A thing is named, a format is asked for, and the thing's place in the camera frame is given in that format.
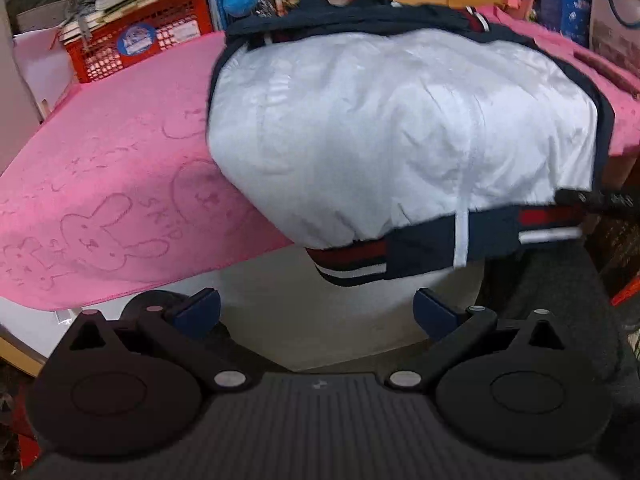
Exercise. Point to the red plastic crate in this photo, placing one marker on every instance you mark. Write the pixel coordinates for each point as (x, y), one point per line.
(150, 35)

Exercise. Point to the white and navy jacket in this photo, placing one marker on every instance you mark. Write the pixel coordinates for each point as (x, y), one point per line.
(400, 135)

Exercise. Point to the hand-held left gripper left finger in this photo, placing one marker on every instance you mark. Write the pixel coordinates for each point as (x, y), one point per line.
(197, 312)

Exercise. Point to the white paper sheet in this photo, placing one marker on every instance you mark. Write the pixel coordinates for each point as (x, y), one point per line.
(42, 70)

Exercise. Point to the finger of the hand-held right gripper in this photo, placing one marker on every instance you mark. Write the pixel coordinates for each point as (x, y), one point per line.
(600, 200)

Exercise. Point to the blue carton box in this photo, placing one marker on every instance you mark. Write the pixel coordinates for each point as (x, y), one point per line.
(567, 10)

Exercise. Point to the pink rabbit-pattern towel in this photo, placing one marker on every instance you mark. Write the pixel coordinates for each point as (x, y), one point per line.
(100, 160)

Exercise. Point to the dark brown book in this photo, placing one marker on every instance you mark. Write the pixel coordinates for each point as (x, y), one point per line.
(607, 72)

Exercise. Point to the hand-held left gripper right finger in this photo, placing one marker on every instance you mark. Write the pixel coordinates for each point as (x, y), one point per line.
(434, 312)

